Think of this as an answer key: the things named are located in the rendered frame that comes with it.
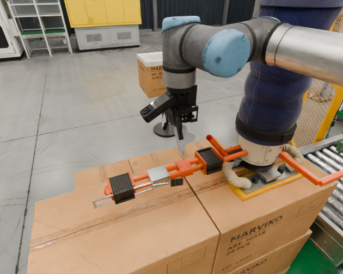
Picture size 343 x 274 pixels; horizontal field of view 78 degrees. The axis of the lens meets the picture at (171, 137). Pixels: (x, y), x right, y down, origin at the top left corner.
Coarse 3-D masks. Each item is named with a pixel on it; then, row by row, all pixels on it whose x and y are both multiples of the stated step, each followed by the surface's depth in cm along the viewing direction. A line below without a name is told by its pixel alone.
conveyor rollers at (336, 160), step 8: (320, 152) 173; (328, 152) 173; (336, 152) 175; (312, 160) 167; (320, 160) 164; (328, 160) 165; (336, 160) 168; (320, 168) 163; (328, 168) 158; (336, 168) 160; (336, 192) 138; (328, 200) 134; (336, 200) 138; (328, 208) 128; (336, 208) 130; (328, 216) 126; (336, 216) 123; (336, 224) 122
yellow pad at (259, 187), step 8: (280, 168) 92; (248, 176) 92; (256, 176) 88; (288, 176) 92; (296, 176) 92; (256, 184) 88; (264, 184) 88; (272, 184) 89; (280, 184) 89; (240, 192) 85; (248, 192) 85; (256, 192) 85
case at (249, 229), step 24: (240, 168) 99; (312, 168) 99; (216, 192) 88; (264, 192) 87; (288, 192) 87; (312, 192) 87; (216, 216) 78; (240, 216) 78; (264, 216) 80; (288, 216) 90; (312, 216) 103; (240, 240) 83; (264, 240) 94; (288, 240) 108; (216, 264) 87; (240, 264) 99
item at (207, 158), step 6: (198, 150) 86; (204, 150) 87; (210, 150) 87; (216, 150) 85; (198, 156) 83; (204, 156) 84; (210, 156) 84; (216, 156) 84; (222, 156) 82; (198, 162) 84; (204, 162) 80; (210, 162) 81; (216, 162) 80; (222, 162) 81; (204, 168) 80; (210, 168) 81; (216, 168) 82; (222, 168) 84; (204, 174) 82
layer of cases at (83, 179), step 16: (192, 144) 183; (208, 144) 183; (128, 160) 167; (144, 160) 165; (160, 160) 165; (176, 160) 165; (80, 176) 151; (96, 176) 151; (112, 176) 151; (304, 240) 119; (272, 256) 111; (288, 256) 124; (240, 272) 105; (256, 272) 116; (272, 272) 130
